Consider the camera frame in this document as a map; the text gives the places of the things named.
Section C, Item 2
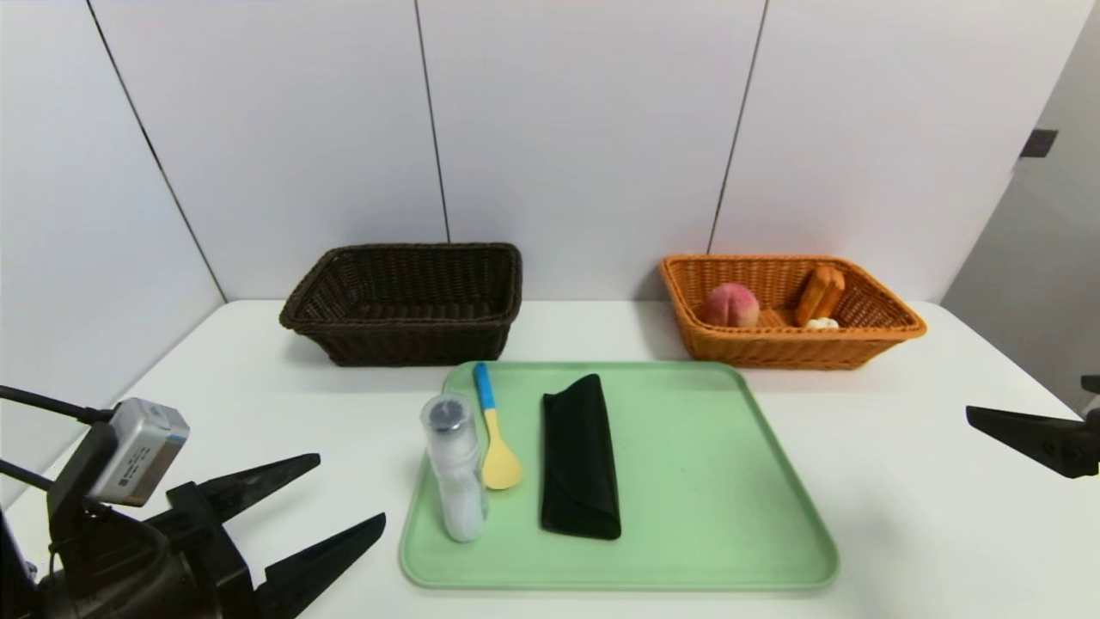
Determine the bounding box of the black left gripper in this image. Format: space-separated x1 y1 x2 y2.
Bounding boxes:
38 452 387 619

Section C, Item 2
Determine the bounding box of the clear bottle with white contents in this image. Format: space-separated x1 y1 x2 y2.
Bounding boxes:
420 394 489 542

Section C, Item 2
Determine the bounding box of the yellow spoon with blue handle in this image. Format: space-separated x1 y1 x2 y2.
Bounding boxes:
473 362 524 492

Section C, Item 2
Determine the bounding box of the pink peach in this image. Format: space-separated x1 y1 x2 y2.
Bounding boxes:
705 283 761 328

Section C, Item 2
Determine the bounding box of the waffle slice with fruit topping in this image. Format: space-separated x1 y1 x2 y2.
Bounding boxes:
793 266 846 331

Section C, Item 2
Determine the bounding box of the dark brown wicker basket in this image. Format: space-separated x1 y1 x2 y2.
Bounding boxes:
280 242 523 368

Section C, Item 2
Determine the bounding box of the orange wicker basket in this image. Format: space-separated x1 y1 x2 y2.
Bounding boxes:
659 254 927 371

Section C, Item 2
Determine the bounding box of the black folded pouch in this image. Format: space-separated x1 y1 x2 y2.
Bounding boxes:
540 373 622 541

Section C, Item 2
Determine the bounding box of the light green plastic tray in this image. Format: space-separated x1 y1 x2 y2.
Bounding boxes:
400 360 840 591

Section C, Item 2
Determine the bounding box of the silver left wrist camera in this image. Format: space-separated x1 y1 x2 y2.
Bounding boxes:
86 397 191 508

